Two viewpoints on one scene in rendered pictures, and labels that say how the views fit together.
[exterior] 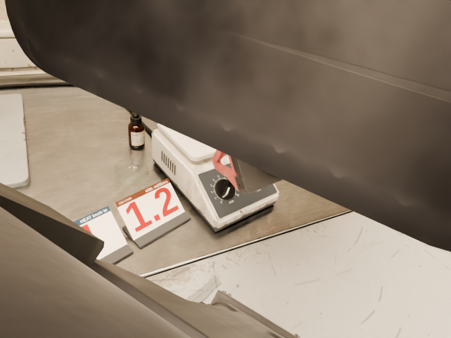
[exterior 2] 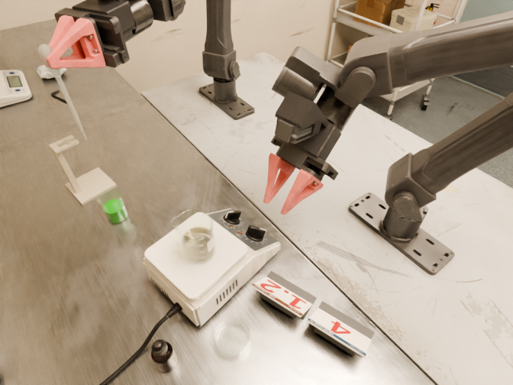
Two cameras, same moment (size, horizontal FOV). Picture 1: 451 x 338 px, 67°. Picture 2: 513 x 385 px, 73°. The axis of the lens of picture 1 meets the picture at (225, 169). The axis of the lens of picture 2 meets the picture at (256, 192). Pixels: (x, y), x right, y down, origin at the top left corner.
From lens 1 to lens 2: 0.57 m
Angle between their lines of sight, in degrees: 67
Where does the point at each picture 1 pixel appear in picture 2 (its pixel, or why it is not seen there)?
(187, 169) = (250, 260)
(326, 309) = not seen: hidden behind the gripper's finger
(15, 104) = not seen: outside the picture
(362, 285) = not seen: hidden behind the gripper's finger
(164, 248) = (308, 281)
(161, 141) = (212, 295)
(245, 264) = (299, 229)
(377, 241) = (248, 163)
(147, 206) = (284, 296)
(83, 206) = (291, 368)
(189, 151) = (240, 253)
